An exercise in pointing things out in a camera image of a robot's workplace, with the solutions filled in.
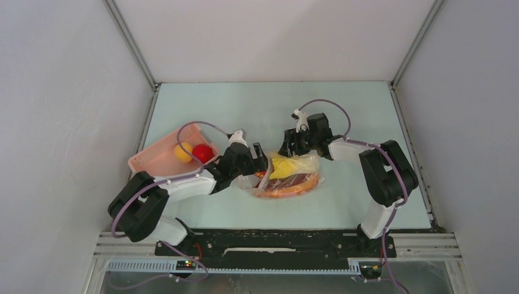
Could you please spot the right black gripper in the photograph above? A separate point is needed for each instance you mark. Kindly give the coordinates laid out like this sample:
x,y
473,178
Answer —
x,y
287,149

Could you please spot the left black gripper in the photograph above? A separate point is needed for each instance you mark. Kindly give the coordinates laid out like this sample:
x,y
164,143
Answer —
x,y
261,163

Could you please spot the clear zip top bag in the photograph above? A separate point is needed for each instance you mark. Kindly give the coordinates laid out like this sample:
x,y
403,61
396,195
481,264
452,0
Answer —
x,y
248,183

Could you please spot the fake red apple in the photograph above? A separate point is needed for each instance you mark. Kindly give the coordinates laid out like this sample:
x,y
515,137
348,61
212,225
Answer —
x,y
204,153

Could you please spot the fake orange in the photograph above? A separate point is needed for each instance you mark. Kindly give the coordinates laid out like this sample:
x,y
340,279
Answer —
x,y
183,151

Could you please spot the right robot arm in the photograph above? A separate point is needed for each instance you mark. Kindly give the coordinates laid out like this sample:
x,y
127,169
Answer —
x,y
388,174

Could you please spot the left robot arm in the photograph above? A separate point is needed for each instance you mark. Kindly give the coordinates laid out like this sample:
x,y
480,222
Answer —
x,y
138,210

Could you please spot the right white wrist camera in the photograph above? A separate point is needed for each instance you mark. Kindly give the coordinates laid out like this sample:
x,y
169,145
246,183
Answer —
x,y
301,118

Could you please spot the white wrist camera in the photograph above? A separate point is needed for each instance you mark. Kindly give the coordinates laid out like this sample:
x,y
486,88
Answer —
x,y
238,136
301,118

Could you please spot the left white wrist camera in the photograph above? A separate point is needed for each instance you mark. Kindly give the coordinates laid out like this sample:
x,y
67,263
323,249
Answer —
x,y
238,136

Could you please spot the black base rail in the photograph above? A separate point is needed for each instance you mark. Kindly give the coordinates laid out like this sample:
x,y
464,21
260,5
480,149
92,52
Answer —
x,y
226,249

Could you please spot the right aluminium frame post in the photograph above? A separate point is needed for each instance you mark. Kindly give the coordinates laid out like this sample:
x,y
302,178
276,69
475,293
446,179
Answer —
x,y
417,41

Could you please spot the aluminium frame post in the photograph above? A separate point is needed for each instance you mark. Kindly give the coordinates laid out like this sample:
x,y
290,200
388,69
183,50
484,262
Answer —
x,y
131,43
417,41

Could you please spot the left aluminium frame post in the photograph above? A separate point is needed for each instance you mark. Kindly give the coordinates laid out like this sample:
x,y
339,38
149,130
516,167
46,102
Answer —
x,y
131,43

